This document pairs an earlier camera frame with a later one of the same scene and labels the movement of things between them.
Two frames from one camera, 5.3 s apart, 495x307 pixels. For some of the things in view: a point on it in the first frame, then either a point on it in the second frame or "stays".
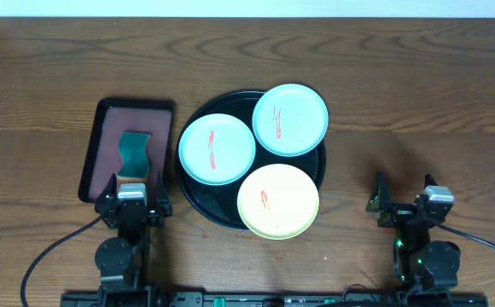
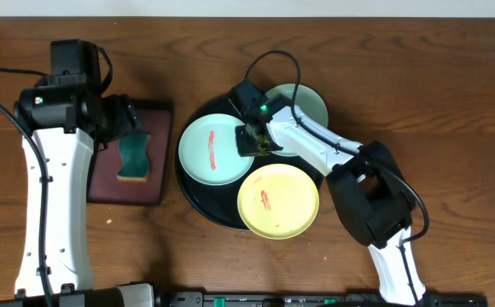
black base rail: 174,298 stays
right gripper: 398,212 → 243,148
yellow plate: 278,201 stays
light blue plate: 217,149 stays
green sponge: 136,163 stays
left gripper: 107,205 → 127,119
